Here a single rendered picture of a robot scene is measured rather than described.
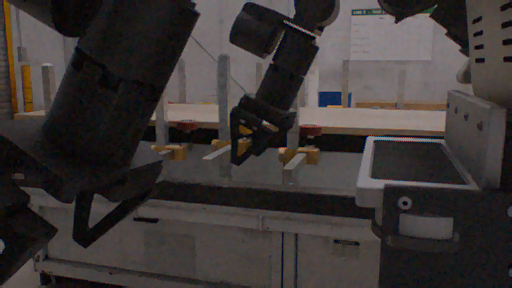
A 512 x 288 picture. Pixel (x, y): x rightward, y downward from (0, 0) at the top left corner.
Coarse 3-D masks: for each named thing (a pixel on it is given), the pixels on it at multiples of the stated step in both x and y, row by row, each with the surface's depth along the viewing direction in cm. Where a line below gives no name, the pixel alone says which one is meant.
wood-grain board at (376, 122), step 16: (32, 112) 220; (176, 112) 220; (192, 112) 220; (208, 112) 220; (304, 112) 220; (320, 112) 220; (336, 112) 220; (352, 112) 220; (368, 112) 220; (384, 112) 220; (400, 112) 220; (416, 112) 220; (432, 112) 220; (208, 128) 185; (272, 128) 177; (336, 128) 170; (352, 128) 169; (368, 128) 167; (384, 128) 166; (400, 128) 165; (416, 128) 165; (432, 128) 165
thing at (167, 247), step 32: (192, 160) 192; (256, 160) 184; (320, 160) 177; (352, 160) 173; (64, 224) 222; (128, 224) 211; (160, 224) 206; (192, 224) 202; (64, 256) 225; (96, 256) 220; (128, 256) 214; (160, 256) 208; (192, 256) 203; (224, 256) 200; (256, 256) 195; (288, 256) 187; (320, 256) 187
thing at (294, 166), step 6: (312, 144) 171; (300, 156) 149; (306, 156) 154; (294, 162) 140; (300, 162) 143; (306, 162) 153; (288, 168) 132; (294, 168) 134; (300, 168) 143; (288, 174) 131; (294, 174) 134
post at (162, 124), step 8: (160, 104) 168; (160, 112) 169; (160, 120) 169; (160, 128) 170; (168, 128) 173; (160, 136) 171; (168, 136) 173; (160, 144) 171; (168, 144) 173; (168, 160) 174; (168, 168) 174
